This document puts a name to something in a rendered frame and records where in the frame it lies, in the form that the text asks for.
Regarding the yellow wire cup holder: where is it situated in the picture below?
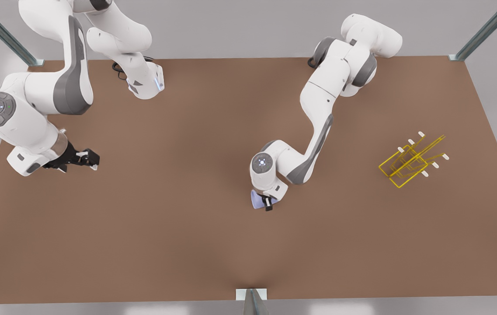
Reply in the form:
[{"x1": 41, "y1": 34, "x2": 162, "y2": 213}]
[{"x1": 379, "y1": 131, "x2": 450, "y2": 189}]

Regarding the pale lilac cup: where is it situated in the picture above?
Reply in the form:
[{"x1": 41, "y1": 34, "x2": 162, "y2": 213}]
[{"x1": 250, "y1": 189, "x2": 278, "y2": 210}]

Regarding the silver frame post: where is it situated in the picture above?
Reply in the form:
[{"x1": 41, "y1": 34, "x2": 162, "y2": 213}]
[
  {"x1": 236, "y1": 288, "x2": 270, "y2": 315},
  {"x1": 0, "y1": 0, "x2": 44, "y2": 67},
  {"x1": 448, "y1": 0, "x2": 497, "y2": 62}
]

